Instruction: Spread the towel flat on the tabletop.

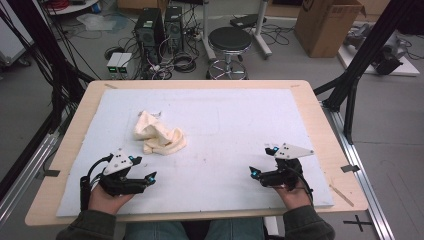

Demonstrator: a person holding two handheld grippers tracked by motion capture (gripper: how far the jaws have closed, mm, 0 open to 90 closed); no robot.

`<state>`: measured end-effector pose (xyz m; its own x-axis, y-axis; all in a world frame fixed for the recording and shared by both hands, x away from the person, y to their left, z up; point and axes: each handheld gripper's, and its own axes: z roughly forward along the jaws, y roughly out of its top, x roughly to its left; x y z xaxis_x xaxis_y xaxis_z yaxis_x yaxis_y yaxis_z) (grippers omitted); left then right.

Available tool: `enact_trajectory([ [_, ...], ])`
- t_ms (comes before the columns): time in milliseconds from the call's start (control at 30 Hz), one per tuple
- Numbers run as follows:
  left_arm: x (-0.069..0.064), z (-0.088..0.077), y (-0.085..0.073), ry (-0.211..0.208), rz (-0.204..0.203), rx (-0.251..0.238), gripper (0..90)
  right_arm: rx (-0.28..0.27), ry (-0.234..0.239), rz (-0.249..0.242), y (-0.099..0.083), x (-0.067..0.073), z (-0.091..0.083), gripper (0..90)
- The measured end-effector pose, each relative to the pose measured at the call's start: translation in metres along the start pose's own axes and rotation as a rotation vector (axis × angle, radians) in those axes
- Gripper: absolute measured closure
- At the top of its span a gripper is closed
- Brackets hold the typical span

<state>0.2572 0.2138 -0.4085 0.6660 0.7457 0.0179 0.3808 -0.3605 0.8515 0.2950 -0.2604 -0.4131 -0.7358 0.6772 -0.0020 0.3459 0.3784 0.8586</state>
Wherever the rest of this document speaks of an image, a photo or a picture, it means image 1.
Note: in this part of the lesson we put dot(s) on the grey machine parts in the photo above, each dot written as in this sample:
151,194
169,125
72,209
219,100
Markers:
390,53

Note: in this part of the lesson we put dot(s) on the person's right hand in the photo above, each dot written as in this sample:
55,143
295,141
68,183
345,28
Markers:
295,198

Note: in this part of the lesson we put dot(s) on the person's right leg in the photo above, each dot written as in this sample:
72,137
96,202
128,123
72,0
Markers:
236,230

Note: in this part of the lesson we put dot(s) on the black tape cross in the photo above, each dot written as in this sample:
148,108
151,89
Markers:
357,222

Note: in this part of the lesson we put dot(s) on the white foam mat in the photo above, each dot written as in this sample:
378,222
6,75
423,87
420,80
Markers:
216,126

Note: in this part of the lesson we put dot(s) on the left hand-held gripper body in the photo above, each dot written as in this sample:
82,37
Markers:
120,185

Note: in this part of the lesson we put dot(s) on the white metal stand leg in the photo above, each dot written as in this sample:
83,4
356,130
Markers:
261,30
206,30

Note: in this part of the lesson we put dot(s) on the cream cloth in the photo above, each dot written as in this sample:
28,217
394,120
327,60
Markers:
156,135

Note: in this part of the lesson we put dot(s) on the round white table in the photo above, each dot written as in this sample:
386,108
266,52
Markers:
73,8

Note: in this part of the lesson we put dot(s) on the aluminium rail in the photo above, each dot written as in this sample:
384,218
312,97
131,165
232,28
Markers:
360,173
26,173

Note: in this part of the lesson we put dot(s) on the person's leg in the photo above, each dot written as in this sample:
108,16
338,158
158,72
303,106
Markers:
236,230
153,231

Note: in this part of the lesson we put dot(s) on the small white box green display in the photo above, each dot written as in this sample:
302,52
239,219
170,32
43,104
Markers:
124,63
112,63

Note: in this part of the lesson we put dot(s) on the black metal frame stand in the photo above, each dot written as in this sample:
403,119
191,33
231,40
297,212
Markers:
366,50

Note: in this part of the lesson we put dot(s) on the black tape piece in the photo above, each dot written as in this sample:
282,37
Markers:
350,168
51,173

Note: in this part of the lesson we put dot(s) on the large black computer tower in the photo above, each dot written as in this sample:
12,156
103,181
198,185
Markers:
148,31

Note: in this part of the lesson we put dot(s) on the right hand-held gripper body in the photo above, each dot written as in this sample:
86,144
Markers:
283,176

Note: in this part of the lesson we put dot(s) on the person's left leg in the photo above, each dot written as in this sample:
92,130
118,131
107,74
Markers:
153,231

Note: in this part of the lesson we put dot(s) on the flat black device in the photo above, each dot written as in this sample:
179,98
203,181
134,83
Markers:
245,20

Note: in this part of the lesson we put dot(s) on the white board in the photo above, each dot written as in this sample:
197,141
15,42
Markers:
408,68

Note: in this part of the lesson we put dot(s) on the black round stool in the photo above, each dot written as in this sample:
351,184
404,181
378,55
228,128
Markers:
230,39

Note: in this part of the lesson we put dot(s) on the cardboard box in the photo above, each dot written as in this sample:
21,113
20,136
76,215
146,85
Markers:
325,30

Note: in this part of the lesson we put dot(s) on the thin wooden stick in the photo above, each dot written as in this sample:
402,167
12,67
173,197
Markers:
341,195

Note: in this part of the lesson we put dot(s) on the clear plastic bag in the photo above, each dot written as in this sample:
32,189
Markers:
96,21

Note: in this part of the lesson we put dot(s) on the slim black computer tower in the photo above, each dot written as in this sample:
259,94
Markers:
174,28

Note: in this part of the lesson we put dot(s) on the person's left hand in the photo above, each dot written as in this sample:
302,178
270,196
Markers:
105,201

